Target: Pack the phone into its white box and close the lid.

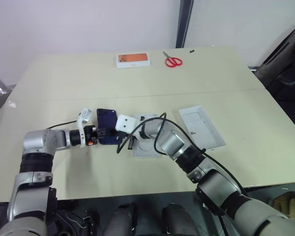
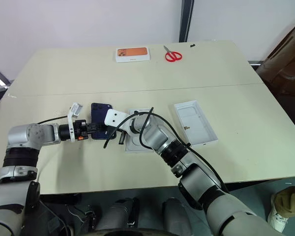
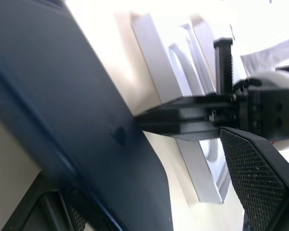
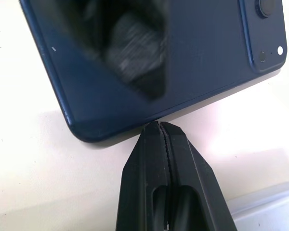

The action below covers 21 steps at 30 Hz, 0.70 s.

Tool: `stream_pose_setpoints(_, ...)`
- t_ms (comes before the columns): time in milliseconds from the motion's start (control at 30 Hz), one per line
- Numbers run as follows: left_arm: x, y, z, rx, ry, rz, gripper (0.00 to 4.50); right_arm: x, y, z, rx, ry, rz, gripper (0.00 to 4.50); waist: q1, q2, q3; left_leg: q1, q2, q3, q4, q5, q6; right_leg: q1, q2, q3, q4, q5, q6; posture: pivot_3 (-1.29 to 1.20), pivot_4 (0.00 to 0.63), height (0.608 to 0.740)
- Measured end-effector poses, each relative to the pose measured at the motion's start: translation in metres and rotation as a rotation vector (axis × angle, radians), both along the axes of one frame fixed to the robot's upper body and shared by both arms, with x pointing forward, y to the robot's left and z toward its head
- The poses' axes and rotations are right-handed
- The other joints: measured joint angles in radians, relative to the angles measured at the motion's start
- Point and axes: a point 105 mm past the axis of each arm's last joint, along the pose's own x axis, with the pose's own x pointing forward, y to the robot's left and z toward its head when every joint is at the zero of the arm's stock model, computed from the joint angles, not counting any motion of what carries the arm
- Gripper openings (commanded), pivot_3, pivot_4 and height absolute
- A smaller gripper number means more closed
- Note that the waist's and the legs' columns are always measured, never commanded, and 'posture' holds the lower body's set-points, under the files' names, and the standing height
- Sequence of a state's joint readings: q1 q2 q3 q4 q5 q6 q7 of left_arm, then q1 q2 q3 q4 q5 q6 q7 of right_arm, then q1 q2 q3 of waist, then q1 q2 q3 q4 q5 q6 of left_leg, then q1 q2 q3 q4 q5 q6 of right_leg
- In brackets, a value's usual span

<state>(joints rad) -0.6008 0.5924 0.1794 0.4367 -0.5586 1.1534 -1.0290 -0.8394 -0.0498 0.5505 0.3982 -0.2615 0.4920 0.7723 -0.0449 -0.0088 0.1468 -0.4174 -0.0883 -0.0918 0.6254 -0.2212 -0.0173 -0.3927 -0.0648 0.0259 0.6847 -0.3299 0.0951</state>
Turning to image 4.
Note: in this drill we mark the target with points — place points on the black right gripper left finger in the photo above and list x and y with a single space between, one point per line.
142 173

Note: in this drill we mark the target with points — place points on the white phone box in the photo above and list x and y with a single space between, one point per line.
267 207

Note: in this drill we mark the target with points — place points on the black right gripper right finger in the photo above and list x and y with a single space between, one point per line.
192 178

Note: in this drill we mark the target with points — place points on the dark blue smartphone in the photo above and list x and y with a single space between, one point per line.
197 60

